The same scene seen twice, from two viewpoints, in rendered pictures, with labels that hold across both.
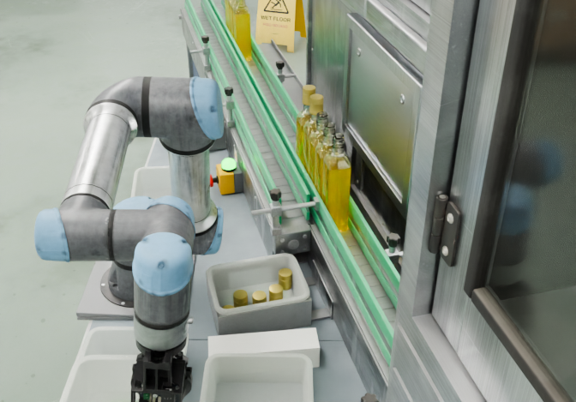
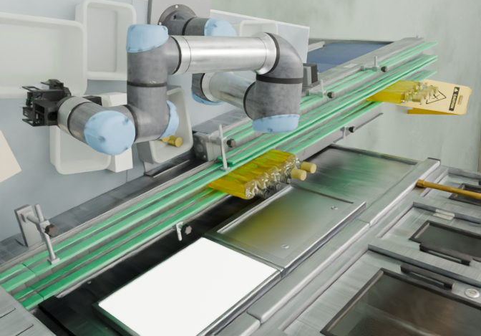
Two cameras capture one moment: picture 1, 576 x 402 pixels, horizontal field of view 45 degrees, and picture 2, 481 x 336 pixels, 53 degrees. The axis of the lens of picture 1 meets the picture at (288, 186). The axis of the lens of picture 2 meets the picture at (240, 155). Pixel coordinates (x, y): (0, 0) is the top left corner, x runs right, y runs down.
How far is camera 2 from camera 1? 42 cm
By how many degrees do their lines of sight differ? 15
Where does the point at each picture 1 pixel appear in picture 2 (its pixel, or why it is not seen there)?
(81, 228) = (146, 63)
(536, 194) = not seen: outside the picture
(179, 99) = (278, 107)
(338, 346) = (122, 179)
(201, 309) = not seen: hidden behind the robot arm
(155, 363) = (46, 115)
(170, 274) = (96, 143)
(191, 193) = (225, 93)
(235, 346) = not seen: hidden behind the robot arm
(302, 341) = (121, 160)
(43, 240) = (137, 34)
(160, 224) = (148, 122)
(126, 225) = (149, 97)
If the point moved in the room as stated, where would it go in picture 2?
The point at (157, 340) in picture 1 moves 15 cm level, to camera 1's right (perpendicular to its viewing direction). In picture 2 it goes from (61, 119) to (61, 197)
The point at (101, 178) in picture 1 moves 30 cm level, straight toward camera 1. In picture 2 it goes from (197, 66) to (61, 119)
